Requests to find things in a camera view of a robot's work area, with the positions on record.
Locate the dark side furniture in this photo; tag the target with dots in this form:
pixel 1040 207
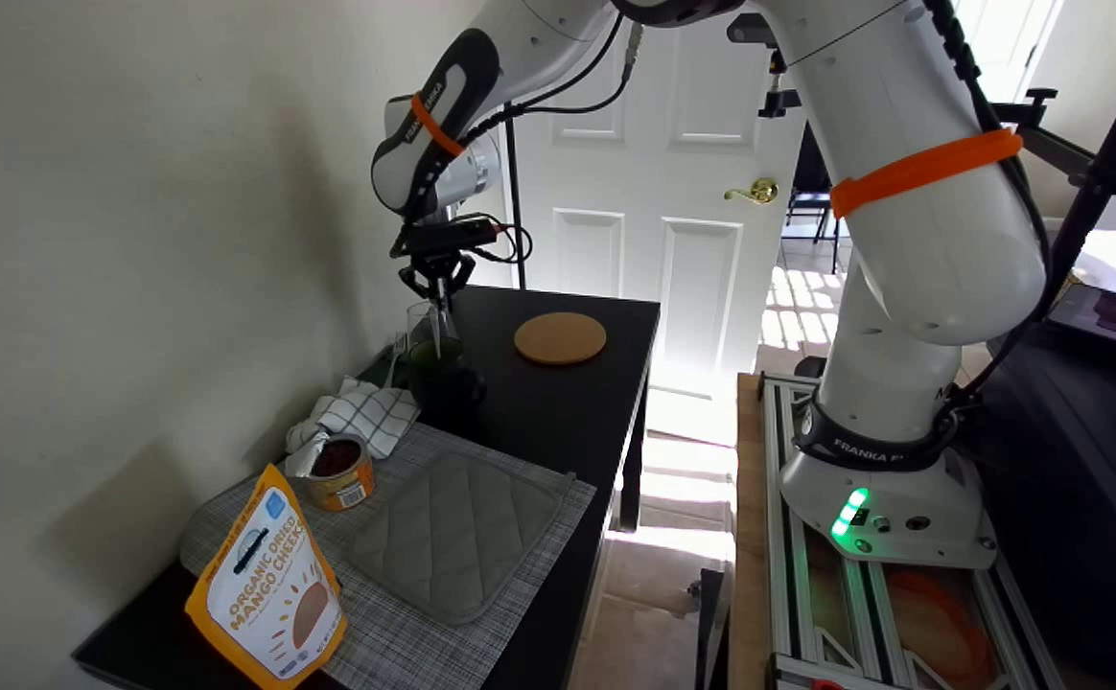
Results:
pixel 1079 512

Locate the grey woven placemat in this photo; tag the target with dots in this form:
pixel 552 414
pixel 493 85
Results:
pixel 503 614

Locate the wooden base board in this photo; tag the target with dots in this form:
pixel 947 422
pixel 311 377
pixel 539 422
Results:
pixel 751 539

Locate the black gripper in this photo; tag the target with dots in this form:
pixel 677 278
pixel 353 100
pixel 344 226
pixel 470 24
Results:
pixel 443 253

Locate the clear glass cup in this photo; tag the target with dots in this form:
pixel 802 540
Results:
pixel 407 370

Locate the black stand pole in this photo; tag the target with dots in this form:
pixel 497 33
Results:
pixel 1096 193

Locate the round cork trivet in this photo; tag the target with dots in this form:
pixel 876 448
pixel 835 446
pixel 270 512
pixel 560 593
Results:
pixel 560 337

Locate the grey quilted pot holder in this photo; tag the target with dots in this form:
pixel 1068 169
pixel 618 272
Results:
pixel 454 539

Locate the orange dried mango bag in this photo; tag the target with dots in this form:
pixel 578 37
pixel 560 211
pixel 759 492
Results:
pixel 270 600

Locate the brass door knob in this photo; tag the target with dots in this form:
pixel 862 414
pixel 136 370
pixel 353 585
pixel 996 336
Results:
pixel 759 193

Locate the dark green mug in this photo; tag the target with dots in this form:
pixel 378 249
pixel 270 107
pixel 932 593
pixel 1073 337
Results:
pixel 458 397

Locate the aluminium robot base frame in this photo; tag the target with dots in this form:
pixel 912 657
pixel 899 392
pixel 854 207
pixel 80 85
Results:
pixel 886 627

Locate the black table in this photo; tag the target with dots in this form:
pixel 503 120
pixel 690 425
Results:
pixel 568 406

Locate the white panel door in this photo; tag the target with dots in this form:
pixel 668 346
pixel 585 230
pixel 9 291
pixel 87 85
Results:
pixel 659 193

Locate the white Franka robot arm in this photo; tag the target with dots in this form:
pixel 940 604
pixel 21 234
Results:
pixel 913 253

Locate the small orange cup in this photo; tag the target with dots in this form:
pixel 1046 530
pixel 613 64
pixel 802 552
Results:
pixel 344 476

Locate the thin black tripod pole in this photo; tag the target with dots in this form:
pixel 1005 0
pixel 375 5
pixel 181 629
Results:
pixel 517 206

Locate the white checkered dish towel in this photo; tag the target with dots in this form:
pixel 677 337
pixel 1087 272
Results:
pixel 357 414

